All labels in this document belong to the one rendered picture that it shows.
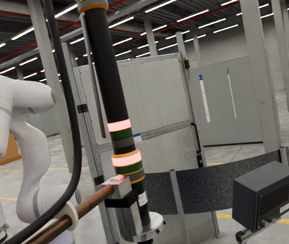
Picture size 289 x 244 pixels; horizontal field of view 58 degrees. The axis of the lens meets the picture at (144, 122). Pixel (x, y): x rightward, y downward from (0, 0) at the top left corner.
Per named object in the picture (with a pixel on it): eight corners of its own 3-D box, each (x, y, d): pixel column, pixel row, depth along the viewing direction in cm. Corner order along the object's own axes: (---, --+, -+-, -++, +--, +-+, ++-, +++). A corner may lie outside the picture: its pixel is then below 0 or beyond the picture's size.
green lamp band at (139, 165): (134, 174, 37) (132, 165, 37) (109, 175, 39) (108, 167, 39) (147, 163, 41) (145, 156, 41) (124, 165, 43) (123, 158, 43)
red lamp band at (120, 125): (123, 129, 37) (121, 121, 37) (104, 132, 39) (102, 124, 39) (134, 125, 40) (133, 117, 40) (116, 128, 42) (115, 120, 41)
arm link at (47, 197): (49, 241, 106) (34, 186, 104) (93, 231, 106) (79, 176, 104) (38, 260, 94) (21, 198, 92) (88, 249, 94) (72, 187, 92)
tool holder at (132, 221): (146, 253, 34) (131, 183, 33) (104, 248, 38) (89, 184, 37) (171, 219, 42) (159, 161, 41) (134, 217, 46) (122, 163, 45)
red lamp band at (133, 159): (132, 165, 37) (130, 157, 37) (107, 166, 39) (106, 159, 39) (145, 156, 41) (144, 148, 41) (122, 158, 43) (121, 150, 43)
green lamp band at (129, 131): (125, 138, 37) (123, 130, 37) (106, 141, 39) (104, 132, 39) (136, 133, 40) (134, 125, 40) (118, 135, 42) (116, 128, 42)
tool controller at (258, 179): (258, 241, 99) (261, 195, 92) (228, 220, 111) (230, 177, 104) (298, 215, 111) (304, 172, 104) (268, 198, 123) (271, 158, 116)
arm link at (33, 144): (59, 222, 93) (14, 232, 93) (68, 209, 105) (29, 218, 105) (26, 84, 91) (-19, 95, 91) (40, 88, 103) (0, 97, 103)
